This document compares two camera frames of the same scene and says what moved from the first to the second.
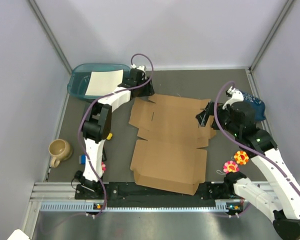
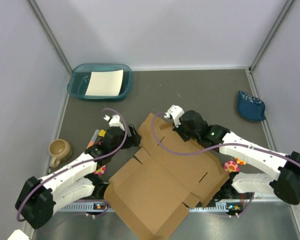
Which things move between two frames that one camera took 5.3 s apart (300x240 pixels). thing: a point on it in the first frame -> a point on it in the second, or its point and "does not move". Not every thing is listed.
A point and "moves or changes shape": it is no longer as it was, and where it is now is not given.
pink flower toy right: (230, 166) does not move
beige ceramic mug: (60, 150) does not move
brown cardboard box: (170, 156) moves or changes shape
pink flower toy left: (103, 168) does not move
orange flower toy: (241, 157) does not move
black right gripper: (203, 117) -> (178, 130)
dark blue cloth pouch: (257, 104) does not move
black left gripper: (148, 91) -> (134, 140)
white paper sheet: (104, 83) does not move
